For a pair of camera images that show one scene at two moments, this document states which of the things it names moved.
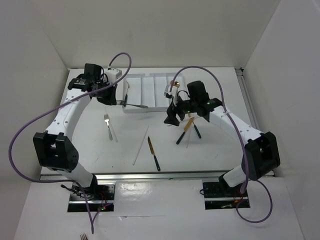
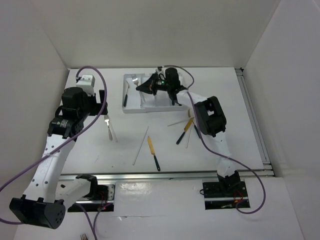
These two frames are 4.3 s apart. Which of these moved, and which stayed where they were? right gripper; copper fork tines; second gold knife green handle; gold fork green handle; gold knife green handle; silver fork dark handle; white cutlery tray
Moved: right gripper; gold fork green handle
Stayed: copper fork tines; white cutlery tray; gold knife green handle; second gold knife green handle; silver fork dark handle
